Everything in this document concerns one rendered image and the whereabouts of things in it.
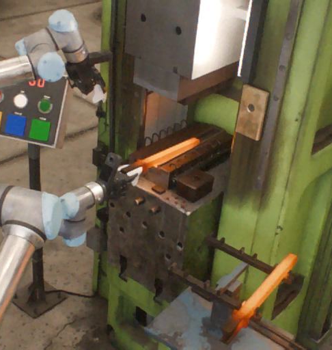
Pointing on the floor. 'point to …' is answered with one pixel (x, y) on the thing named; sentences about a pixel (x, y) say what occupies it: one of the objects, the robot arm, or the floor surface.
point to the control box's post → (39, 191)
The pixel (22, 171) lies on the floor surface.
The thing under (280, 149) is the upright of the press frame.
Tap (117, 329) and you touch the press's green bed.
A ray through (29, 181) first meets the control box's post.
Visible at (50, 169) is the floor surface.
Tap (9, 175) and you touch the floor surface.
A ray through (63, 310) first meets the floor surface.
